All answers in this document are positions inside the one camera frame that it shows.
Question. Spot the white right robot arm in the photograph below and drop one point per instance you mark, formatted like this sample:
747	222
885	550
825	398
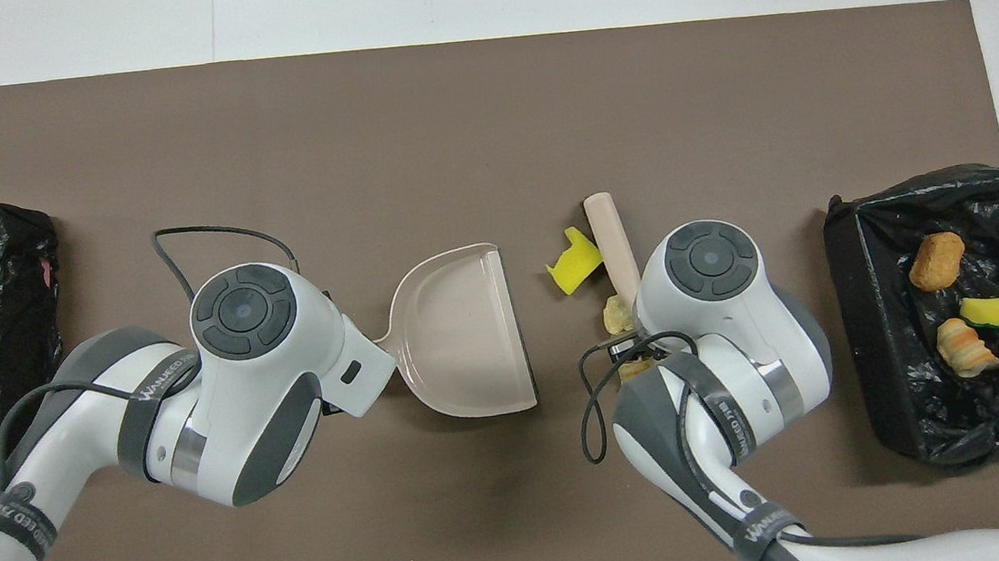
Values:
712	297

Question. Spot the striped orange croissant piece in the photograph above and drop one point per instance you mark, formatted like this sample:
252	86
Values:
966	347
633	368

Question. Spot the brown table mat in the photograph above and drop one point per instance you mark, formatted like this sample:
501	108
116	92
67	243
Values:
449	139

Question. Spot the bin with knotted black bag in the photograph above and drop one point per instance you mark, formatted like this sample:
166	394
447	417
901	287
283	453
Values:
882	354

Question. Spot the notched yellow sponge piece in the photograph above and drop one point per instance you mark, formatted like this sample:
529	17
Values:
576	264

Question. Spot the beige plastic dustpan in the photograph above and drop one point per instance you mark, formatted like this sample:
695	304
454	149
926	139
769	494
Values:
468	338

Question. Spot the beige hand brush black bristles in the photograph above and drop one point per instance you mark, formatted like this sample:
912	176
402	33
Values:
613	242

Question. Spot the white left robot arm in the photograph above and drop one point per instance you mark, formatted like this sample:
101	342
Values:
250	359

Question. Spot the pale cream bread chunk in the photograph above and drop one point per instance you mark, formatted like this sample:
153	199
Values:
617	313

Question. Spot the brown bread roll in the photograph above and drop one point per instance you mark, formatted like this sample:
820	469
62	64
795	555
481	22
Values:
936	261

